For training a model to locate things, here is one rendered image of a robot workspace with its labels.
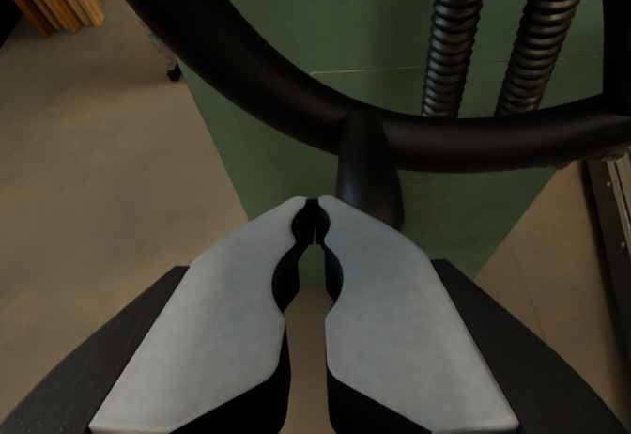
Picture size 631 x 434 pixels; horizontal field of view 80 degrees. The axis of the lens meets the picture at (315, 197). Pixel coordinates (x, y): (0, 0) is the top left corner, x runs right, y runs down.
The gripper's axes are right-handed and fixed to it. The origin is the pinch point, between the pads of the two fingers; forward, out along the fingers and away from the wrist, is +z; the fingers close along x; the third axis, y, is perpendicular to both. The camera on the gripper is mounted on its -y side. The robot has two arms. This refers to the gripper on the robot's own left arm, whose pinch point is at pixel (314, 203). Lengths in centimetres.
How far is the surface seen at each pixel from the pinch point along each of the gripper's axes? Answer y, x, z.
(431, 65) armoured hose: -2.2, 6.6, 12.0
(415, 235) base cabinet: 31, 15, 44
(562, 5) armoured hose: -5.1, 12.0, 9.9
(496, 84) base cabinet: 2.4, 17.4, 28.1
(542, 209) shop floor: 42, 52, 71
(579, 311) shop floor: 54, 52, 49
